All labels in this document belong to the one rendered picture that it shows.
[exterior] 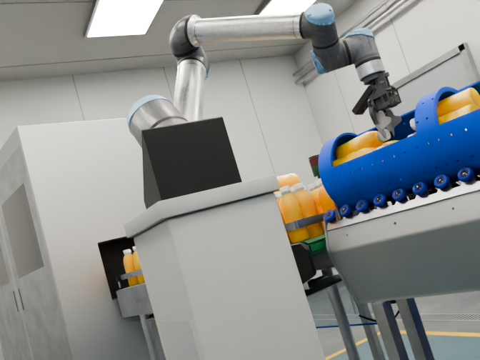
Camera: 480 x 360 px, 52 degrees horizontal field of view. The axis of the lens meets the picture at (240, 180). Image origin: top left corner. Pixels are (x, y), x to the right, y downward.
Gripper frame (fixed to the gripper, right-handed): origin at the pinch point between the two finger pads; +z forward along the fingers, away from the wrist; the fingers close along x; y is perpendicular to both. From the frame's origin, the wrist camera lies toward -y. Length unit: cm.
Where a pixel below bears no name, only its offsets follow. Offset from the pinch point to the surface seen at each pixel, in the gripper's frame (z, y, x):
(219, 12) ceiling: -222, -276, 207
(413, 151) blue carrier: 9.7, 15.4, -13.7
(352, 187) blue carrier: 13.8, -11.0, -12.4
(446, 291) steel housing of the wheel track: 53, 7, -7
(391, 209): 24.5, 0.1, -11.2
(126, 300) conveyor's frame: 35, -183, -22
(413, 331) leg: 69, -18, 5
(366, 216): 24.4, -10.1, -11.0
